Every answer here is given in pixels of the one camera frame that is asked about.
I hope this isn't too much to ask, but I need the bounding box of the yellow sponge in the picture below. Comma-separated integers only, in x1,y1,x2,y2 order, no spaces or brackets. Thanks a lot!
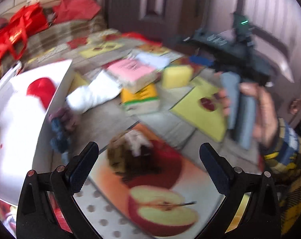
161,65,193,89

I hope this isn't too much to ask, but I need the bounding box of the white foam block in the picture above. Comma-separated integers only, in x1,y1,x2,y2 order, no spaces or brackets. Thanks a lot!
135,52,170,71

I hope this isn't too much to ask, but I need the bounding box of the pink tissue pack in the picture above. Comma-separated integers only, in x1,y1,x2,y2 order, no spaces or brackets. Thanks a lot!
107,59,157,93

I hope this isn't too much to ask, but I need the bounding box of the purple blue knitted scrunchie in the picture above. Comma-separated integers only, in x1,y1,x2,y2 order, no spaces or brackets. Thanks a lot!
48,106,78,165

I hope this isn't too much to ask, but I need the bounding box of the white cloth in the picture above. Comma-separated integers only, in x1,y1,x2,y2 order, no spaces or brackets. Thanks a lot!
66,70,122,114

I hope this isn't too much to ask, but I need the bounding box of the red plush ball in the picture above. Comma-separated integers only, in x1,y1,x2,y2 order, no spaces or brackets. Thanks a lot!
26,77,56,110

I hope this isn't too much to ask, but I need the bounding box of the person's right forearm sleeve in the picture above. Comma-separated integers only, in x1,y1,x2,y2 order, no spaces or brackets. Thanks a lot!
260,118,301,238

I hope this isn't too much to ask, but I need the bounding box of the white cardboard tray box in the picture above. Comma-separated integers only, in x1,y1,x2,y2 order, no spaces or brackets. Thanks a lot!
0,59,74,206

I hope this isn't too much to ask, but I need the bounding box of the plaid covered bench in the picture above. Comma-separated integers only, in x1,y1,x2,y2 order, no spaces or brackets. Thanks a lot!
1,15,109,65

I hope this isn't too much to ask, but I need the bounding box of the fruit pattern tablecloth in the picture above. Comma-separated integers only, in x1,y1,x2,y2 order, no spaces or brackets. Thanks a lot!
0,28,266,239

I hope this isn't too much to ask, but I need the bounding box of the dark red fabric bag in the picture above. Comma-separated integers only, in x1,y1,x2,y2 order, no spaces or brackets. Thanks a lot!
53,0,101,24

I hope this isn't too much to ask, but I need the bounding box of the white rectangular device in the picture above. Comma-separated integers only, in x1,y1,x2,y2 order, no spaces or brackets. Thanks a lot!
0,61,24,90

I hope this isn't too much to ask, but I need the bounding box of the shiny red tote bag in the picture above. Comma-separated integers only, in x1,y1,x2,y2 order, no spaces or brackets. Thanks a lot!
0,3,49,64

